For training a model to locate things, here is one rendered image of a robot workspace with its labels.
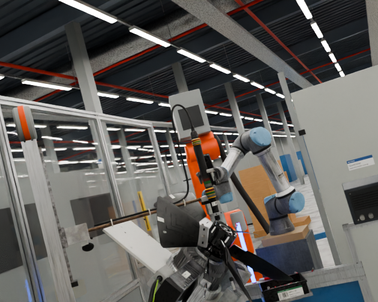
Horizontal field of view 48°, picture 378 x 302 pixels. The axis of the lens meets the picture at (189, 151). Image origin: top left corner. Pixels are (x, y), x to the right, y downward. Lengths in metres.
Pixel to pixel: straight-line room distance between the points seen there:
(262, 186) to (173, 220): 8.25
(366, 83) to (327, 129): 0.47
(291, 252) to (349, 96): 1.66
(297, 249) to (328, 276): 0.26
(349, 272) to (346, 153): 1.57
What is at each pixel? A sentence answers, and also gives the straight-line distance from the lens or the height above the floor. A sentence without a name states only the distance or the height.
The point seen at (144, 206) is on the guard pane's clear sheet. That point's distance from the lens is 2.98.
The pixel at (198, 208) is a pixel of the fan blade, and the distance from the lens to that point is 2.00.
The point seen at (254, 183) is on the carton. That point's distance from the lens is 9.97.
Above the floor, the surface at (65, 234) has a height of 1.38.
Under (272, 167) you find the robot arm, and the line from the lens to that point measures 2.42.
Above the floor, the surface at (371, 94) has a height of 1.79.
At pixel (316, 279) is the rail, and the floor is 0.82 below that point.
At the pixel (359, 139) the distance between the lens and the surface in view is 3.70.
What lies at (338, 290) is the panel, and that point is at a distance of 2.36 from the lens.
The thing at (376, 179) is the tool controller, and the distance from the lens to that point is 2.24.
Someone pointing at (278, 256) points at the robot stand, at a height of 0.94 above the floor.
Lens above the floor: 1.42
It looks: 5 degrees up
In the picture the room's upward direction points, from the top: 15 degrees counter-clockwise
